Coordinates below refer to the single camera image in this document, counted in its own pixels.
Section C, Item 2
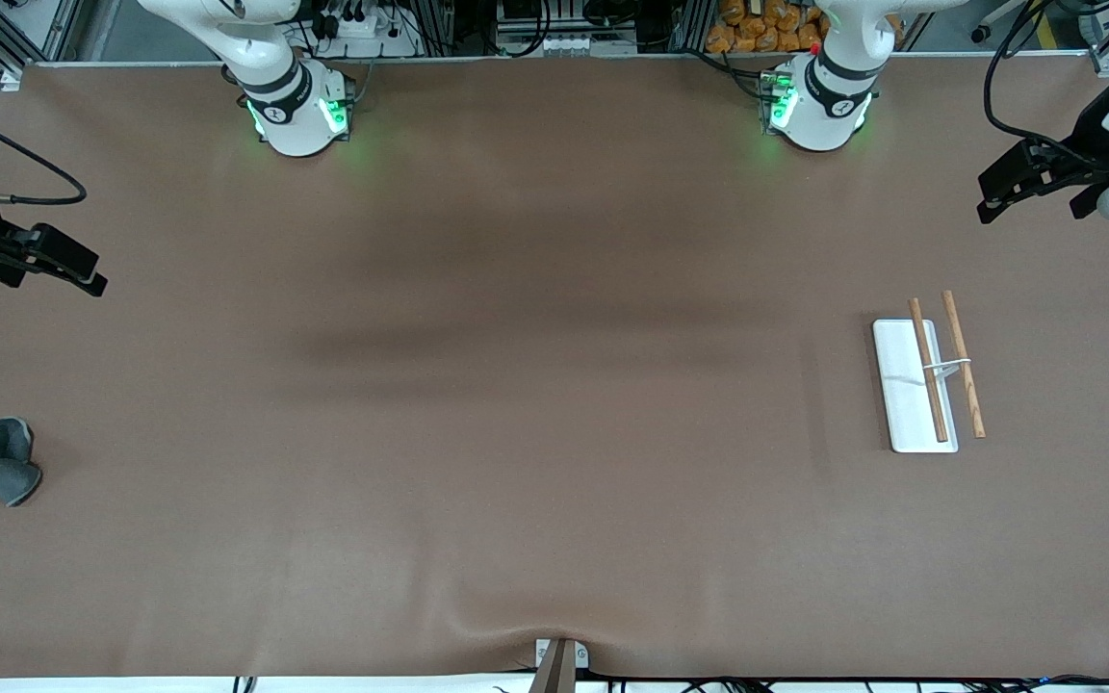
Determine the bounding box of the bag of orange snacks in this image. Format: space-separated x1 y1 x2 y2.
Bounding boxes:
706 0 825 54

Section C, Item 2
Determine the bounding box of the brown post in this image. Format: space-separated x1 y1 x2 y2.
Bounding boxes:
528 640 578 693

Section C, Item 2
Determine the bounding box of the brown table cover mat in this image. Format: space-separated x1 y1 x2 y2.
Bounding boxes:
0 56 1109 680

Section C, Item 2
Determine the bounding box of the silver metal bracket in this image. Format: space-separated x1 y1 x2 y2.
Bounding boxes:
535 638 590 670

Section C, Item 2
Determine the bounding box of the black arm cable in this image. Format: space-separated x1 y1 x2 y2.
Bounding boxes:
983 0 1109 174
0 85 88 206

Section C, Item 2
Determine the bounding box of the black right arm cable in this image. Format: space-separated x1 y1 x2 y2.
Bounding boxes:
0 85 88 206

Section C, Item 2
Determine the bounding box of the white rack with wooden rods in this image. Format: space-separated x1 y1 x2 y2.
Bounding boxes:
871 290 988 454

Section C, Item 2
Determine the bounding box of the white terminal block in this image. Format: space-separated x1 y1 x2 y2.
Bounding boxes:
495 29 634 57

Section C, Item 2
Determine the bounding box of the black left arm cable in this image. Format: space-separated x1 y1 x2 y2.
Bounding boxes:
983 0 1109 174

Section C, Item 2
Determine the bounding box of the white power strip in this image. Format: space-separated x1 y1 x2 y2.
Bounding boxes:
319 12 418 59

